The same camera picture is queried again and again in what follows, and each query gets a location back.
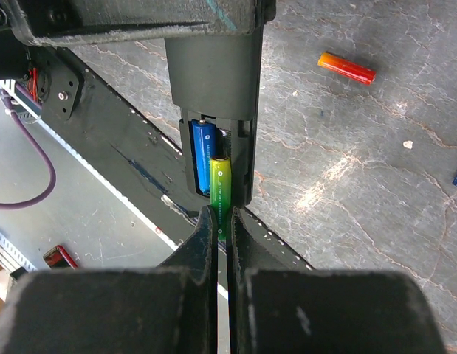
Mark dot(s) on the red object on floor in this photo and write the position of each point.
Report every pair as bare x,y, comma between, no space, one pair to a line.
58,257

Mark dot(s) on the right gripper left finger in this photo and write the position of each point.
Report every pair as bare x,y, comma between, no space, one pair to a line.
170,308

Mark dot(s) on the red yellow battery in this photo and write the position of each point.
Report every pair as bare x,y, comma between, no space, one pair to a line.
346,68

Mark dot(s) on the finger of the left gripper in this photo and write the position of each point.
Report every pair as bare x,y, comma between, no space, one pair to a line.
72,23

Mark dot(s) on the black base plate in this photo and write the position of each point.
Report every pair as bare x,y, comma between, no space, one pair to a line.
137,161

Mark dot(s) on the green battery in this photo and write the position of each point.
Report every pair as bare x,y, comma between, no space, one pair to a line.
220,192

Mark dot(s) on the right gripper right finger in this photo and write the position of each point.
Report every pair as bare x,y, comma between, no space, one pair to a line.
274,309

